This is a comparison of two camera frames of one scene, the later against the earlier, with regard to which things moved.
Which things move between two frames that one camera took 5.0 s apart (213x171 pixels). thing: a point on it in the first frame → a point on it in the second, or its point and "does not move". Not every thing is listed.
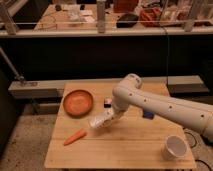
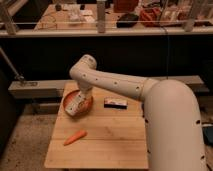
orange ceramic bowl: [78, 103] does not move
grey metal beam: [37, 89] does not move
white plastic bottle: [103, 120] → [71, 108]
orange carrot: [81, 133] does not move
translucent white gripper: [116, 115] → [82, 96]
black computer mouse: [127, 20] does not move
